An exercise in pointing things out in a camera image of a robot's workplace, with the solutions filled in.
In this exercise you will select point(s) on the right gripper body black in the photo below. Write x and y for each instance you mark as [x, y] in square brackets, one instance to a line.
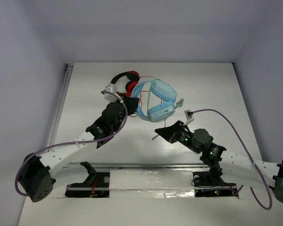
[185, 136]

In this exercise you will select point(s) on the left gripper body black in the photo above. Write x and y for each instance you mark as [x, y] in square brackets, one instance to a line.
[126, 103]

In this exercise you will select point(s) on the light blue headphones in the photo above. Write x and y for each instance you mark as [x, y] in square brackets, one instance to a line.
[161, 100]

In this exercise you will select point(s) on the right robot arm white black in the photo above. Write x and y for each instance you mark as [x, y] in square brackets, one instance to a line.
[225, 165]

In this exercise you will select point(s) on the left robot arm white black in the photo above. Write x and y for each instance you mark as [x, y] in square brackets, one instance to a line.
[39, 173]

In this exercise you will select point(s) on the red black headphones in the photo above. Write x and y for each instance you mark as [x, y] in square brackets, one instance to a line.
[129, 80]

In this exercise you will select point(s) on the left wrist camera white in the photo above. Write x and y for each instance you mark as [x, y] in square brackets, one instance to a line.
[110, 93]

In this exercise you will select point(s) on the aluminium rail front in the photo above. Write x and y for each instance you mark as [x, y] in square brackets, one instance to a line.
[147, 165]

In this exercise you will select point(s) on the aluminium rail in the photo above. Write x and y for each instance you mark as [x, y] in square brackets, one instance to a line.
[60, 104]
[147, 165]

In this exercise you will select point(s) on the aluminium rail left side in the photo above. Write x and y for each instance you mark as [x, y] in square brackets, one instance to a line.
[60, 104]

